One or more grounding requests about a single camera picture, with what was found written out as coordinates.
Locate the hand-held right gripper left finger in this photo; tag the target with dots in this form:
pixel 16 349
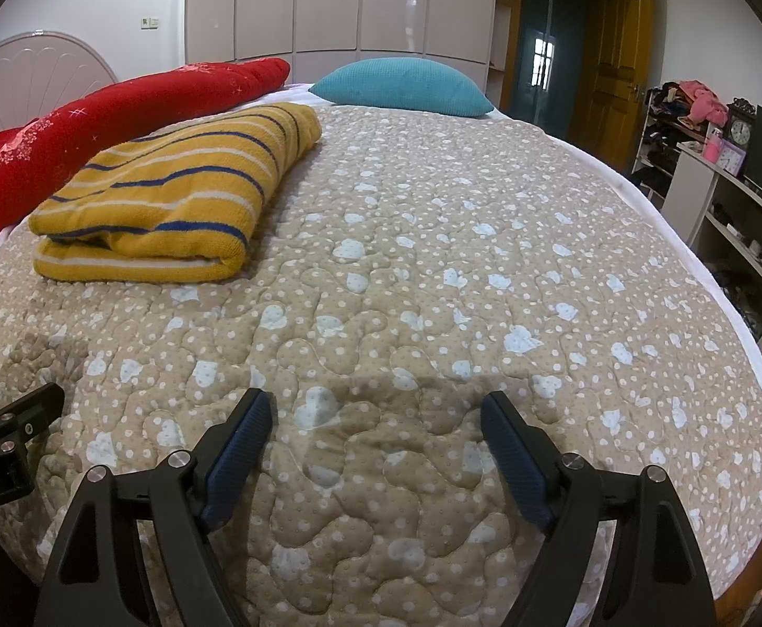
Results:
pixel 237 450

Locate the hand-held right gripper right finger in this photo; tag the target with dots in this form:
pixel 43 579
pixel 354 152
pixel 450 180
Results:
pixel 518 450

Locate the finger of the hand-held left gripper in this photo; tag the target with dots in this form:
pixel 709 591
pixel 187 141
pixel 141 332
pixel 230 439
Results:
pixel 35 408

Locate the yellow striped knit sweater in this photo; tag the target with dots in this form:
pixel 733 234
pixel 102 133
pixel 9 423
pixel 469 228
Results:
pixel 185 196

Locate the pile of dark clothes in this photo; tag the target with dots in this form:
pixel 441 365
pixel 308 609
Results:
pixel 666 101

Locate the beige dotted quilted bedspread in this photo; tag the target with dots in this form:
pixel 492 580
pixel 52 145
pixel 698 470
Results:
pixel 459 261

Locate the red patterned quilt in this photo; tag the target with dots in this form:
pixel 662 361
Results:
pixel 93 117

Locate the pale round headboard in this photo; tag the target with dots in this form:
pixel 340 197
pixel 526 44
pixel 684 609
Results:
pixel 28 72

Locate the white shelf cabinet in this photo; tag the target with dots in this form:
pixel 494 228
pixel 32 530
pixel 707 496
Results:
pixel 694 189

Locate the dark teal door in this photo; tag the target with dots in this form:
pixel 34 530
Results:
pixel 544 85

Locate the teal pillow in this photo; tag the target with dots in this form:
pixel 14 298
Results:
pixel 400 88

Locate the wooden door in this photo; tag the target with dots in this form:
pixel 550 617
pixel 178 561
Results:
pixel 616 78

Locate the pink clothing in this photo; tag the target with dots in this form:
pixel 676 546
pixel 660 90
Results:
pixel 704 104

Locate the ornate table clock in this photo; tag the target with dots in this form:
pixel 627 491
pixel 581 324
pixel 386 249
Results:
pixel 741 125

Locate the glossy beige wardrobe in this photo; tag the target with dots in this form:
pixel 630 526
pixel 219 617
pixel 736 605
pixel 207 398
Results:
pixel 328 0

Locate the wall switch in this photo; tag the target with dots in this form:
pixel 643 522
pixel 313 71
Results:
pixel 149 23

